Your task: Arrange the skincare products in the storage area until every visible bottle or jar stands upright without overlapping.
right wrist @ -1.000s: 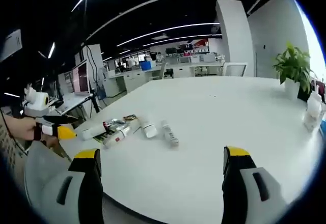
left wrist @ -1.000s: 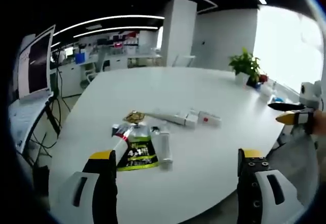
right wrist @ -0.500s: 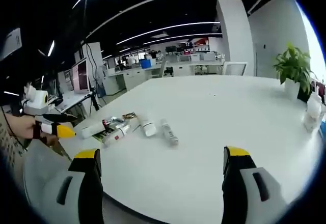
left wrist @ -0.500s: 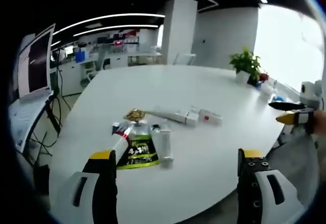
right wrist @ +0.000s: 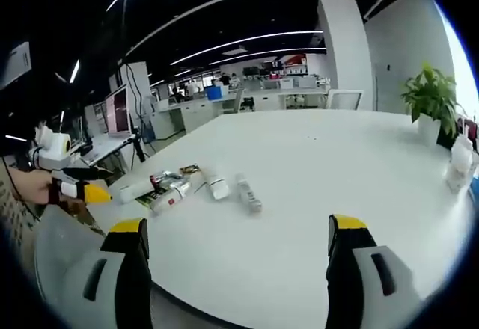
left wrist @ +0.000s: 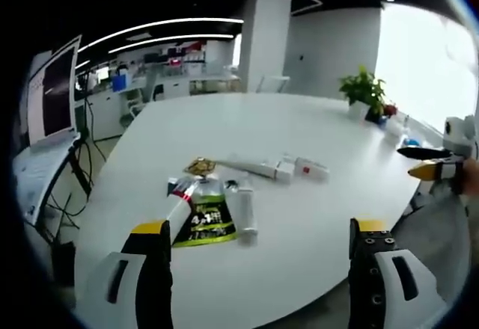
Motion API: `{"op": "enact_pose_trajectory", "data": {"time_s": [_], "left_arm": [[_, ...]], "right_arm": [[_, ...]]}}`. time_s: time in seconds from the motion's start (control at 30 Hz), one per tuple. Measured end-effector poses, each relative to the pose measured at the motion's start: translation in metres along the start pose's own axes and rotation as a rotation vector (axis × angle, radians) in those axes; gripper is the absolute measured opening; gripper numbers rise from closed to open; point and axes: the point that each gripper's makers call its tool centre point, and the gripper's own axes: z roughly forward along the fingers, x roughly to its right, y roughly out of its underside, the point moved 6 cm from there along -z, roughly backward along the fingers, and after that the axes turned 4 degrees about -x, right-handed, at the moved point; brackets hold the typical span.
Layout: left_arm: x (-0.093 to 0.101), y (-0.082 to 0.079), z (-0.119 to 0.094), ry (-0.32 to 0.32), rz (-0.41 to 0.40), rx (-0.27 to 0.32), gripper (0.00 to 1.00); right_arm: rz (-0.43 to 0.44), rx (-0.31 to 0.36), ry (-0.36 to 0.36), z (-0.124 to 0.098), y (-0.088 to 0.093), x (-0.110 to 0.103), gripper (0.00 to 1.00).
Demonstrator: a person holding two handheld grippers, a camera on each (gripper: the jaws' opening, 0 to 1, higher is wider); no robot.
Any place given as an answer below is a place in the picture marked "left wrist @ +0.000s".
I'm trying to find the white red label skincare box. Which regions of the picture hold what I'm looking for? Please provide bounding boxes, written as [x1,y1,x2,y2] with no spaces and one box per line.
[293,156,331,183]

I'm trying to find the white skincare bottle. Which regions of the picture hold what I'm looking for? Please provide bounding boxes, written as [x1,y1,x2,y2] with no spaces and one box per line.
[234,185,260,247]

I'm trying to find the open laptop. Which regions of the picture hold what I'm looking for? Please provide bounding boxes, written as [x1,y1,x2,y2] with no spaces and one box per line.
[12,34,84,226]

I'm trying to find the black cables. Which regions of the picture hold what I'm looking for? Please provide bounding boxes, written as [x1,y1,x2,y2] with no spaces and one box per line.
[43,190,84,247]

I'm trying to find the black green skincare pouch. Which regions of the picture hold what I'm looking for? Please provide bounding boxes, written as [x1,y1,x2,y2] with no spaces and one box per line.
[171,178,240,248]

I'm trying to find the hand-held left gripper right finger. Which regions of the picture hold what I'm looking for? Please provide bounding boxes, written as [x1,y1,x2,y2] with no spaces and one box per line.
[347,215,450,329]

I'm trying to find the person's grey trouser leg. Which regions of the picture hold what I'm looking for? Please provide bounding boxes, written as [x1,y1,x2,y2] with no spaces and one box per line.
[388,189,473,310]

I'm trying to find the white chair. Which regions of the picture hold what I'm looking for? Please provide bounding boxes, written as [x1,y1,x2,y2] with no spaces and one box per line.
[118,84,147,129]

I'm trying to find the white red striped skincare tube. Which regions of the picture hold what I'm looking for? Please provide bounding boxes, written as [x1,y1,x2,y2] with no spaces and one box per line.
[165,177,196,230]

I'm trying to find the green potted plant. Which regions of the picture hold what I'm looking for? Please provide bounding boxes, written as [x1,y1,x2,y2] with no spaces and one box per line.
[338,64,388,121]

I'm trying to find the gold round snack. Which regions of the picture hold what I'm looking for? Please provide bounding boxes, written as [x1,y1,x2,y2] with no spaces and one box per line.
[182,157,219,176]

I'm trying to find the red flower dark pot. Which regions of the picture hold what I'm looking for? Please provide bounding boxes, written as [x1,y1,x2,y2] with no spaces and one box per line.
[364,102,400,125]

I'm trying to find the long white skincare tube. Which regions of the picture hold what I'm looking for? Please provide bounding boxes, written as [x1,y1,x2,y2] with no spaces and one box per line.
[215,154,293,185]

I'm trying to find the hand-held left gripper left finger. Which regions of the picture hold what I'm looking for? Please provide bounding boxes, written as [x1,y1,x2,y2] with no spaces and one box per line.
[76,219,175,329]

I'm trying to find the person's right hand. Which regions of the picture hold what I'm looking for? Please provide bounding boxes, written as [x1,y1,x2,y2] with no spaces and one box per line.
[460,158,479,197]

